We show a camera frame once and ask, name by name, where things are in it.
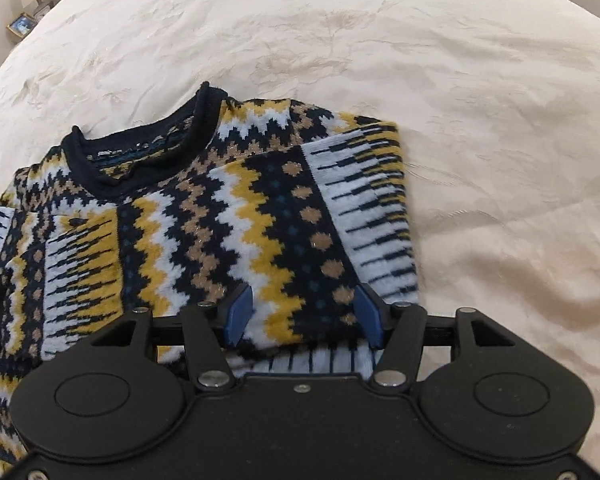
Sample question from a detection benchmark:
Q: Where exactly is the framed photo on nightstand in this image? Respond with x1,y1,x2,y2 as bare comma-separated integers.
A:
6,13,38,40

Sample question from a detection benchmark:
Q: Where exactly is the cream white bedspread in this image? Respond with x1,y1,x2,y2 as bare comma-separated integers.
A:
0,0,600,471

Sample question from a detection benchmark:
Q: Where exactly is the left bedside table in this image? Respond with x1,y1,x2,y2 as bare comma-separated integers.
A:
4,0,89,44

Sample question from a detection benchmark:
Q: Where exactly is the navy yellow white knit sweater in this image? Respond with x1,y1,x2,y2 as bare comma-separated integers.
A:
0,84,418,470

